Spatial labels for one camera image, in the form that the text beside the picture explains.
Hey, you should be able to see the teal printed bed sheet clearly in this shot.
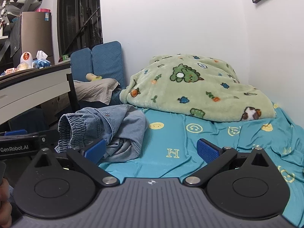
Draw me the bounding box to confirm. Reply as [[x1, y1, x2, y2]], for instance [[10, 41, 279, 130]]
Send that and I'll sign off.
[[97, 103, 304, 227]]

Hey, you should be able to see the white egg-shaped device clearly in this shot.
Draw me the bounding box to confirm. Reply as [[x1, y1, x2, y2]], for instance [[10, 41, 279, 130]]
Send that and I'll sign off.
[[20, 52, 33, 69]]

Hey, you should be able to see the blue denim jacket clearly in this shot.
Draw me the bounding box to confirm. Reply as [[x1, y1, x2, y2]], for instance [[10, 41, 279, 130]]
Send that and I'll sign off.
[[55, 104, 147, 164]]

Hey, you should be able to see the blue tissue pack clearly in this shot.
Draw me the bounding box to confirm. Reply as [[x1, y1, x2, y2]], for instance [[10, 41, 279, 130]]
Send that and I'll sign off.
[[32, 50, 51, 69]]

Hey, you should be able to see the dark barred window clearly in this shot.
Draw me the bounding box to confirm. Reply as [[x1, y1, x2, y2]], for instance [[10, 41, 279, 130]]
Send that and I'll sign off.
[[54, 0, 104, 57]]

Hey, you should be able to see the person's left hand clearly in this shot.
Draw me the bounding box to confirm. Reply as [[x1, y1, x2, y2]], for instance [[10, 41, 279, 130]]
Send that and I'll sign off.
[[0, 186, 13, 228]]

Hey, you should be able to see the beige pillow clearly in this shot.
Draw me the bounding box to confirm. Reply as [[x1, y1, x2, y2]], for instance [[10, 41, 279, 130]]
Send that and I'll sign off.
[[58, 78, 120, 106]]

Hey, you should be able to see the yellow plush toy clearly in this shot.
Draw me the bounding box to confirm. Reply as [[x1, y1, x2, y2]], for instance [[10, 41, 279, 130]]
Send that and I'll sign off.
[[86, 73, 103, 82]]

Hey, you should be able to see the cardboard box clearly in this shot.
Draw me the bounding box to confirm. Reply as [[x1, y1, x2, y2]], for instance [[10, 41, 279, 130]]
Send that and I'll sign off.
[[40, 95, 72, 124]]

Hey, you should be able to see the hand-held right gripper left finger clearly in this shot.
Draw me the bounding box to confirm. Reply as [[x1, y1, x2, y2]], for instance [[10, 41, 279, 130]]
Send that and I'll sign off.
[[24, 138, 120, 187]]

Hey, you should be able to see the blue chair cover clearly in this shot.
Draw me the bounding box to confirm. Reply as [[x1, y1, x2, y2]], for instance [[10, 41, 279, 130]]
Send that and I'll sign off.
[[9, 108, 49, 133]]

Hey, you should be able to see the green printed fleece blanket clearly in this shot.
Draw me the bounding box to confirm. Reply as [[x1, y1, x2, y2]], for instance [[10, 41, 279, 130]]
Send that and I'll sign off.
[[119, 53, 277, 123]]

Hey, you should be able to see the blue padded panel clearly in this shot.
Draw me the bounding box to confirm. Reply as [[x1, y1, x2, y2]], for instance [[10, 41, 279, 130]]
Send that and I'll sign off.
[[70, 48, 93, 81], [91, 41, 126, 88]]

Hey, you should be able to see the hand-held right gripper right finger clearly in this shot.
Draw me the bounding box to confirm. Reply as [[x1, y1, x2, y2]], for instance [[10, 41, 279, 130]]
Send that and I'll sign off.
[[182, 138, 283, 187]]

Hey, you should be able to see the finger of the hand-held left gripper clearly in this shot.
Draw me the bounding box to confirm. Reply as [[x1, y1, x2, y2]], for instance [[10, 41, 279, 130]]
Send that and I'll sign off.
[[3, 129, 28, 137]]

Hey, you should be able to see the white desk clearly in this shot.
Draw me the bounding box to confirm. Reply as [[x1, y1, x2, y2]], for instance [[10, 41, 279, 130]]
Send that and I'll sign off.
[[0, 62, 72, 125]]

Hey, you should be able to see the dark hanging cloth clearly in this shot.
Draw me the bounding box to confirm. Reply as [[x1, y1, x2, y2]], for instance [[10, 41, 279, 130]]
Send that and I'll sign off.
[[9, 17, 23, 57]]

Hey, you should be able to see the silver refrigerator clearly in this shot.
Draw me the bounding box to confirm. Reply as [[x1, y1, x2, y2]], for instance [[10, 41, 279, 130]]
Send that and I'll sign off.
[[13, 11, 53, 64]]

